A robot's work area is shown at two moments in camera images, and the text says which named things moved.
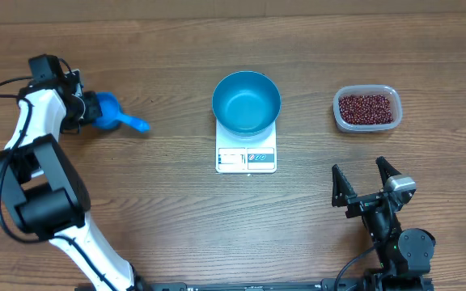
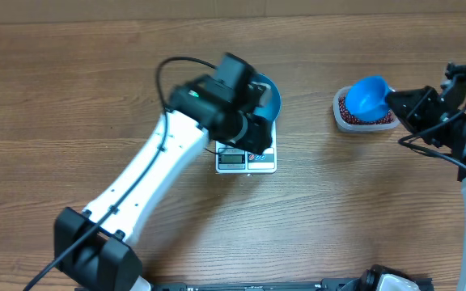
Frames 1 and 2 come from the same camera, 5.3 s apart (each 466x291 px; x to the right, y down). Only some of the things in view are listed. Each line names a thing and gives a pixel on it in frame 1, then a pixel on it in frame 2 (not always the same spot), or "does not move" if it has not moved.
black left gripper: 95,110 to 261,136
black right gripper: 342,196 to 417,104
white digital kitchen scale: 239,153 does not move
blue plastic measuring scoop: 112,115 to 366,99
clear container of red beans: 366,107 does not move
